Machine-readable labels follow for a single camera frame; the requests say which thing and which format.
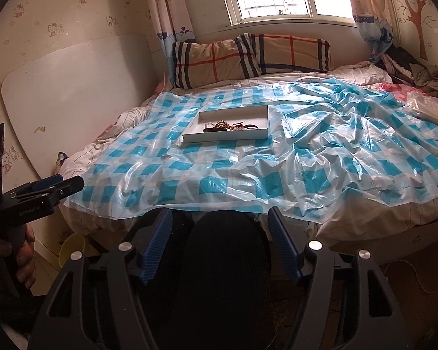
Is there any yellow plastic basin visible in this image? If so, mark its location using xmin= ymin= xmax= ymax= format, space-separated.
xmin=58 ymin=232 xmax=98 ymax=269

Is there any patterned curtain with blue hem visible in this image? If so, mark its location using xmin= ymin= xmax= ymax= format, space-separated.
xmin=345 ymin=0 xmax=394 ymax=63
xmin=142 ymin=0 xmax=198 ymax=81

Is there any white cable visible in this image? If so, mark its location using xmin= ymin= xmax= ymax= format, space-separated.
xmin=383 ymin=258 xmax=438 ymax=297

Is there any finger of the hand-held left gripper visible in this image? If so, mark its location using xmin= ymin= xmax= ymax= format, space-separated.
xmin=46 ymin=175 xmax=86 ymax=205
xmin=6 ymin=174 xmax=65 ymax=199

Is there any person's left hand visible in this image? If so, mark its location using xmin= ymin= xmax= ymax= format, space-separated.
xmin=0 ymin=222 xmax=38 ymax=289

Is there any white rounded board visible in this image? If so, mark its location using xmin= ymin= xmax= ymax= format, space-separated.
xmin=1 ymin=33 xmax=160 ymax=187

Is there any blue checked plastic sheet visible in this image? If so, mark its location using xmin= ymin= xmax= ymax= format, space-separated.
xmin=63 ymin=79 xmax=438 ymax=224

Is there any pile of mixed bracelets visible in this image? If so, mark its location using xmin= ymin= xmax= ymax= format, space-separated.
xmin=203 ymin=118 xmax=260 ymax=134

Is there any plaid pillow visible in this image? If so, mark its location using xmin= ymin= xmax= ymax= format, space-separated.
xmin=171 ymin=38 xmax=262 ymax=90
xmin=246 ymin=33 xmax=331 ymax=76

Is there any clear plastic bag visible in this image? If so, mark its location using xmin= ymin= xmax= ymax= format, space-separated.
xmin=404 ymin=90 xmax=438 ymax=132

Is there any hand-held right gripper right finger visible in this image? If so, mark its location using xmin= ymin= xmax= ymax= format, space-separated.
xmin=268 ymin=206 xmax=411 ymax=350

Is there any white cardboard box tray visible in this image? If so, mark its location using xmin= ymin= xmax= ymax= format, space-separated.
xmin=182 ymin=105 xmax=271 ymax=145

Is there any pile of dark clothes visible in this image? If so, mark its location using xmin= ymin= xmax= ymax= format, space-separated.
xmin=381 ymin=45 xmax=438 ymax=100

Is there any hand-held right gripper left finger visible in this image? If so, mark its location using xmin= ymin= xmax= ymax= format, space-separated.
xmin=28 ymin=209 xmax=174 ymax=350

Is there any pink cloth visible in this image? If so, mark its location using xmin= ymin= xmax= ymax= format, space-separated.
xmin=377 ymin=81 xmax=410 ymax=100

